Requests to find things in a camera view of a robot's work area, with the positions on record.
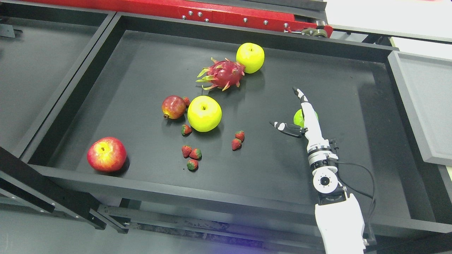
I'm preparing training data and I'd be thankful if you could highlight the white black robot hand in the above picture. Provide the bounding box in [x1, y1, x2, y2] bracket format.
[270, 87, 331, 153]

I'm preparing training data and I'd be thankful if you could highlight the green apple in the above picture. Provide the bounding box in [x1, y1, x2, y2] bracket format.
[293, 108, 320, 128]

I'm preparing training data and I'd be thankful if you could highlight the far yellow apple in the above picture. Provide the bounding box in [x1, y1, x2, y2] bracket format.
[236, 42, 265, 74]

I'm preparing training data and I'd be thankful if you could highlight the large yellow apple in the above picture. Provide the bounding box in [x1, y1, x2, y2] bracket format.
[187, 96, 222, 132]

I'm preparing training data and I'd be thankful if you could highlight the strawberry below yellow apple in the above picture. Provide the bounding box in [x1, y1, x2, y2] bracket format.
[181, 124, 192, 137]

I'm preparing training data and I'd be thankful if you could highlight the black shelf tray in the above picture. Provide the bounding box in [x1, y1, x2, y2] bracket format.
[24, 13, 451, 237]

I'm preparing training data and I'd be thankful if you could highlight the red apple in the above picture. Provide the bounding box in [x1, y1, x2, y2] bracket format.
[86, 137, 127, 173]

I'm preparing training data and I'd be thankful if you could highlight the upper strawberry of pair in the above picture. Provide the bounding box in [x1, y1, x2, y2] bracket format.
[234, 130, 244, 143]

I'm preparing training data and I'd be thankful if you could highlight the strawberry of pair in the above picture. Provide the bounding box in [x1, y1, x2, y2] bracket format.
[234, 130, 244, 143]
[231, 138, 242, 151]

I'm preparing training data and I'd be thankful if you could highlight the lower strawberry of pair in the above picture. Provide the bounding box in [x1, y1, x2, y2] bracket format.
[231, 138, 242, 151]

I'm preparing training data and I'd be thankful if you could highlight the pink dragon fruit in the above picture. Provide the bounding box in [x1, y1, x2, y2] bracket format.
[196, 58, 245, 91]

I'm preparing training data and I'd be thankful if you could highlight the right strawberry of trio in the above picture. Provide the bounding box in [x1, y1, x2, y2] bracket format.
[189, 148, 202, 160]

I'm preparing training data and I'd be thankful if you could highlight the strawberry of trio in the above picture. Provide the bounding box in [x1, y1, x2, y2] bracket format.
[189, 148, 202, 160]
[181, 145, 192, 158]
[186, 159, 199, 172]

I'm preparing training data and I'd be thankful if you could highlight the bottom strawberry of trio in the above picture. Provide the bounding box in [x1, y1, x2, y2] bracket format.
[186, 159, 199, 172]

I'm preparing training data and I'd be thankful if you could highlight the grey tray at right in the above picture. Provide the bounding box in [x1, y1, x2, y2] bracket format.
[388, 51, 452, 166]

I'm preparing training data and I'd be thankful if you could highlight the left strawberry of trio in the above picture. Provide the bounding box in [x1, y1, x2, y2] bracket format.
[181, 145, 192, 158]

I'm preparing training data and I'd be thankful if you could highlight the strawberry beside pomegranate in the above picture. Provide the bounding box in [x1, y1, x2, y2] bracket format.
[182, 96, 191, 108]

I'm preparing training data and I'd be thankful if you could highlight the red pomegranate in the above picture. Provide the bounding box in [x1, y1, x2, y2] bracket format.
[161, 95, 187, 120]

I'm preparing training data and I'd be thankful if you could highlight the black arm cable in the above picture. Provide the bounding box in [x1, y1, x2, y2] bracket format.
[330, 139, 376, 226]

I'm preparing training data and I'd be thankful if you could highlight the red metal rail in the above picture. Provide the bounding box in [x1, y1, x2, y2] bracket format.
[41, 0, 334, 37]

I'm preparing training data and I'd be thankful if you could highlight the black metal shelf frame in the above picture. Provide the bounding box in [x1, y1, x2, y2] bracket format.
[1, 0, 451, 254]

